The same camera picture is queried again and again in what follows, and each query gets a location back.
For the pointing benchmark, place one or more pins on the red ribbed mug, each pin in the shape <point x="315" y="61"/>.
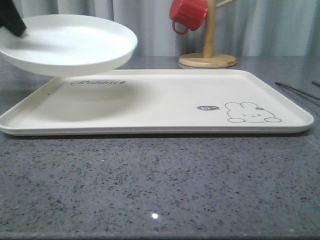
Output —
<point x="187" y="15"/>

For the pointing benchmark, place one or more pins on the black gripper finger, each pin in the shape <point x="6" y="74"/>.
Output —
<point x="11" y="19"/>

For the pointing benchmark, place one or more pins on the wooden mug tree stand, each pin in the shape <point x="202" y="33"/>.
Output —
<point x="207" y="58"/>

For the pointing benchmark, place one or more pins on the grey curtain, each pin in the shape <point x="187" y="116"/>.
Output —
<point x="242" y="28"/>

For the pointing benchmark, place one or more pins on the beige rabbit print tray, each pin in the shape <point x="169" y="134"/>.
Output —
<point x="152" y="101"/>

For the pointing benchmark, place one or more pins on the silver metal chopstick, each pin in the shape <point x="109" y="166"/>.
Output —
<point x="297" y="90"/>

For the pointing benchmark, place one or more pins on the white round plate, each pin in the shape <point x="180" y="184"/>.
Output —
<point x="68" y="45"/>

